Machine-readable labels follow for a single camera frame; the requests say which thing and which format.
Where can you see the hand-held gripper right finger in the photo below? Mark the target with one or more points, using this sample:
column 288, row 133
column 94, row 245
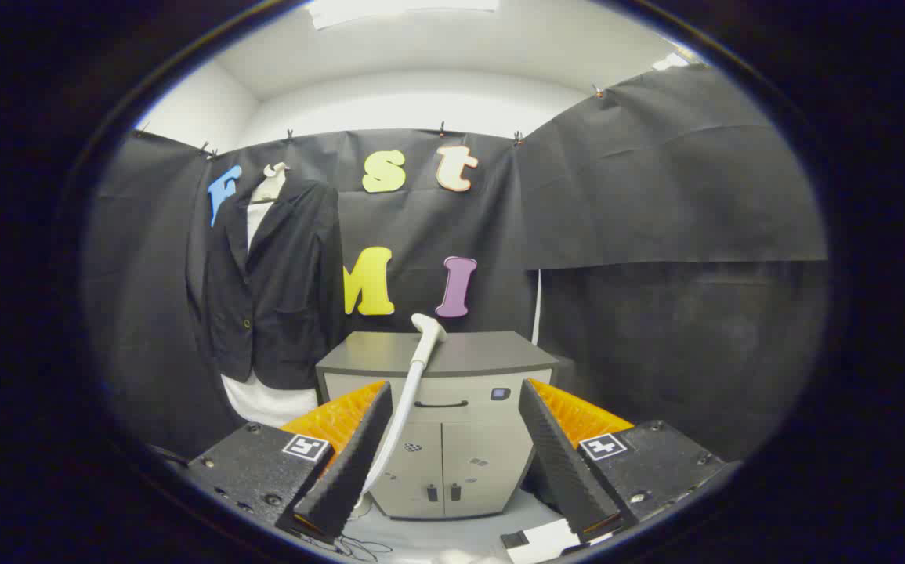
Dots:
column 558, row 462

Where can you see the black backdrop cloth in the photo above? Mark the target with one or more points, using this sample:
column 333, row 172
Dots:
column 656, row 235

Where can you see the white undershirt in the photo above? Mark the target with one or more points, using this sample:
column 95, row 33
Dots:
column 264, row 403

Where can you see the ceiling light panel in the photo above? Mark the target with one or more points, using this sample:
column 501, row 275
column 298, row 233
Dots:
column 671, row 61

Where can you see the row of black clips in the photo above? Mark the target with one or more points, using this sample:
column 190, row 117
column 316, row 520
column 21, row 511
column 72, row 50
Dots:
column 442, row 128

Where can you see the white garment steamer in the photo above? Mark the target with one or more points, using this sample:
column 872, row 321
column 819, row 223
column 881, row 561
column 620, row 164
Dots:
column 419, row 356

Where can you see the white flat panel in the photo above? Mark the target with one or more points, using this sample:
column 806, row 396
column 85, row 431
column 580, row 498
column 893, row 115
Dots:
column 550, row 540

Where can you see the black suit jacket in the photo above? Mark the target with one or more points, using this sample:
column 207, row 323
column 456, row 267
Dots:
column 287, row 290

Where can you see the grey cabinet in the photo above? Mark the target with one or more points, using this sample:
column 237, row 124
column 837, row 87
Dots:
column 452, row 356

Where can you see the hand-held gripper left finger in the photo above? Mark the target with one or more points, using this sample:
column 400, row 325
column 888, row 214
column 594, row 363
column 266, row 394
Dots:
column 350, row 462

